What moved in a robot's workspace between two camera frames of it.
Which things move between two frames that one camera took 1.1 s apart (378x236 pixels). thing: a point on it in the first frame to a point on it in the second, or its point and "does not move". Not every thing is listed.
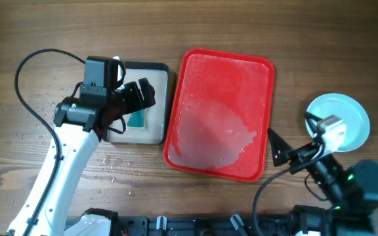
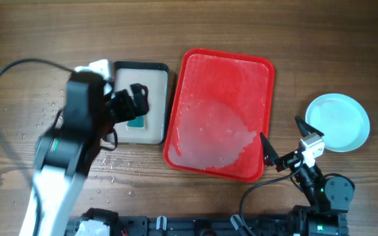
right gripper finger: (310, 117) to (306, 129)
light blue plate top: (347, 108) does not move
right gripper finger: (281, 152) to (269, 153)
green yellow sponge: (136, 120) does not move
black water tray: (147, 126) does not move
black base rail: (273, 225) does not move
